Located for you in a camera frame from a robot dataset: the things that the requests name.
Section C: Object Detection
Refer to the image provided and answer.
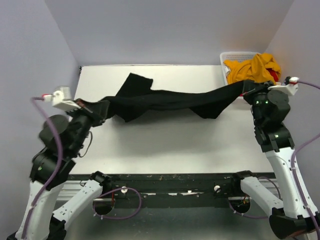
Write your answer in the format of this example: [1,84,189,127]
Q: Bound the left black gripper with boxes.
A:
[67,97,111,155]

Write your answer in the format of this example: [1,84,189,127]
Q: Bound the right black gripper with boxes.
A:
[242,80,278,126]

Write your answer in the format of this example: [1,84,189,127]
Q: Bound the black t-shirt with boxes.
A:
[101,73,247,122]

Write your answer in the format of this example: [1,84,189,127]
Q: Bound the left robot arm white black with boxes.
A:
[7,98,112,240]

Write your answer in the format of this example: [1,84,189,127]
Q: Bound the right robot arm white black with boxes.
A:
[230,77,320,240]

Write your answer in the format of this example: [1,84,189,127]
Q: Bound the red t-shirt in basket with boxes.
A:
[267,68,279,82]

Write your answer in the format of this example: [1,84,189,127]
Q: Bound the yellow t-shirt in basket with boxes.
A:
[223,53,282,84]

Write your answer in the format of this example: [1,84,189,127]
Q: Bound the white t-shirt in basket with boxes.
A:
[223,65,231,77]

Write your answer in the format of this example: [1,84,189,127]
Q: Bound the white plastic laundry basket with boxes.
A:
[219,51,282,87]

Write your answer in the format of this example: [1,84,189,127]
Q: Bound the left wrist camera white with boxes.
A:
[42,86,81,112]

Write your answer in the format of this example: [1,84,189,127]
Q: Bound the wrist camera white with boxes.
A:
[268,76,300,96]
[42,86,81,112]

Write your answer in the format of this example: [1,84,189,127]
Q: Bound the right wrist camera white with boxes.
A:
[268,76,300,96]

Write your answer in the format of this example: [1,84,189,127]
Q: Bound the aluminium rail frame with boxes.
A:
[27,102,311,240]

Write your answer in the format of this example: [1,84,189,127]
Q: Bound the black mounting base plate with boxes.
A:
[95,173,249,209]

